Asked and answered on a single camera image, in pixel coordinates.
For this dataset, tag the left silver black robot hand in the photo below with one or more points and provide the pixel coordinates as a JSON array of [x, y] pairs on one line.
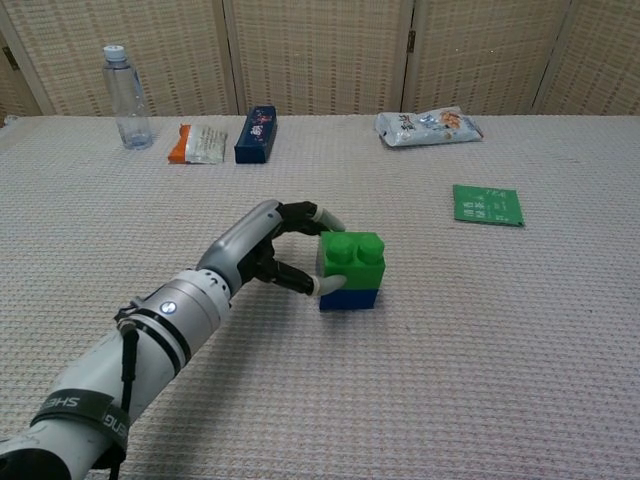
[[240, 240]]

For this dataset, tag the green toy brick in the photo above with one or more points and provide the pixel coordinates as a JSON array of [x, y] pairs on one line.
[[360, 270]]

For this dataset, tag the blue toy brick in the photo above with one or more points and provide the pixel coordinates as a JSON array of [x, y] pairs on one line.
[[350, 299]]

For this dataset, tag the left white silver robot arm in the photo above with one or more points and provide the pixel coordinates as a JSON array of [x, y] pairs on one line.
[[150, 345]]

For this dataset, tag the orange white snack packet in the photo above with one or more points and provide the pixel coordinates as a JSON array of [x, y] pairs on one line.
[[202, 145]]

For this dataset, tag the dark blue rectangular box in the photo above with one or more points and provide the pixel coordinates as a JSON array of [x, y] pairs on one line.
[[256, 137]]

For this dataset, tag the clear plastic water bottle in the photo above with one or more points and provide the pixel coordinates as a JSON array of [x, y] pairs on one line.
[[131, 110]]

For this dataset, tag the bamboo folding screen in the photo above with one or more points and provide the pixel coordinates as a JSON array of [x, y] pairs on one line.
[[320, 55]]

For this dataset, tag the beige woven tablecloth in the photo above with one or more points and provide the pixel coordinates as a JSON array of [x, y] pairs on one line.
[[400, 375]]

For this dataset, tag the white snack bag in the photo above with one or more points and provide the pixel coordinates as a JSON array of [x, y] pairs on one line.
[[425, 127]]

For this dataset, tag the green square sachet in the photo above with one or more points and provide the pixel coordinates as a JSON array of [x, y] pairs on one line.
[[487, 205]]

